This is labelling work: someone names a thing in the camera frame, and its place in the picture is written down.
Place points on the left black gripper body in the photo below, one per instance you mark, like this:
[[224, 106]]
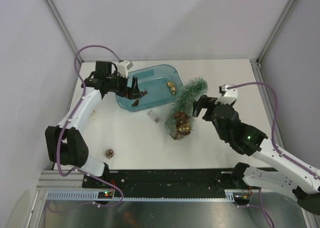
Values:
[[129, 91]]

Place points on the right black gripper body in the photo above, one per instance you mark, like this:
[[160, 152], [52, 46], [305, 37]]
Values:
[[208, 103]]

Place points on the small frosted christmas tree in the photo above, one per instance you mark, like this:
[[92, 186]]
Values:
[[189, 93]]

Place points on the clear battery box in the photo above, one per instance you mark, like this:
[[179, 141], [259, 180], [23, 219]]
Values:
[[153, 116]]

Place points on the brown ribbon ornament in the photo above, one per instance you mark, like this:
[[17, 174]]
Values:
[[182, 127]]

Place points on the pine cone ornament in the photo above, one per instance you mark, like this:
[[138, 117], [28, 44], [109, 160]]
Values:
[[109, 153]]

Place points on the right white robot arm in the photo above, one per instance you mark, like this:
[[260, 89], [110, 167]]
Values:
[[292, 177]]

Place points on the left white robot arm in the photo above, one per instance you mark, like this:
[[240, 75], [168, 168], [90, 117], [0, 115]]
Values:
[[65, 143]]

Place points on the teal plastic container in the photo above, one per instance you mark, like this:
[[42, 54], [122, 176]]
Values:
[[154, 80]]

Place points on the gold bell cluster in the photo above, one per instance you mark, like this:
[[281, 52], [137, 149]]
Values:
[[171, 86]]

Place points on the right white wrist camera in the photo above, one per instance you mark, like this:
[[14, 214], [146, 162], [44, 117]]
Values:
[[229, 95]]

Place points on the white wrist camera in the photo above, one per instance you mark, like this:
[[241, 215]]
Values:
[[123, 67], [229, 95]]

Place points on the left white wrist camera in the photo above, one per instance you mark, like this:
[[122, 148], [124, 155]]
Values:
[[123, 67]]

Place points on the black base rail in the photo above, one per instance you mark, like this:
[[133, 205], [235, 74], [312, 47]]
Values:
[[174, 183]]

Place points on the grey slotted cable duct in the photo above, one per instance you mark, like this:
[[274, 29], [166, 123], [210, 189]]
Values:
[[106, 196]]

